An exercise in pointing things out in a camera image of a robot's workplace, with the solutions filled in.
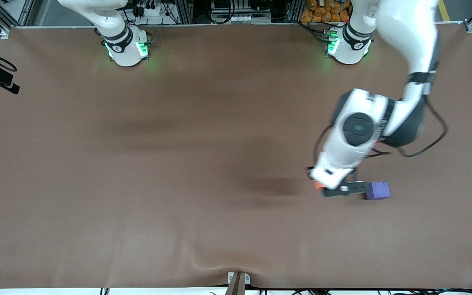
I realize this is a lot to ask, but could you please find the grey metal bracket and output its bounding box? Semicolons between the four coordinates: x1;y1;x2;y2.
227;271;252;286

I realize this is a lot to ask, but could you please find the brown table mat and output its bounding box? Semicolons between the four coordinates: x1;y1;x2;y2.
0;24;472;290

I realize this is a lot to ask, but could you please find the white connector strip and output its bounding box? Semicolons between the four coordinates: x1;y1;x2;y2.
214;14;272;25

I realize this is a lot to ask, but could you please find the bag of oranges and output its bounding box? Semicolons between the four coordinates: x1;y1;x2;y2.
300;0;351;24

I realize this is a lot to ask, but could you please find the brown mounting bar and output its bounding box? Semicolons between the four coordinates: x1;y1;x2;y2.
225;272;246;295

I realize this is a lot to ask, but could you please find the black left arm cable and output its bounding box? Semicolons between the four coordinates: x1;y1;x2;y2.
312;96;449;169

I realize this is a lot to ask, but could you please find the white power strip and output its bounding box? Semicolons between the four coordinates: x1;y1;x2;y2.
135;3;163;18

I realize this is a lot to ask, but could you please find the green-lit electronics box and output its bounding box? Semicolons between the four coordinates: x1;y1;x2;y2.
322;29;340;57
138;32;153;59

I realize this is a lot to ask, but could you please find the purple foam block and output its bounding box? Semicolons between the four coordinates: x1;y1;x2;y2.
365;182;391;200

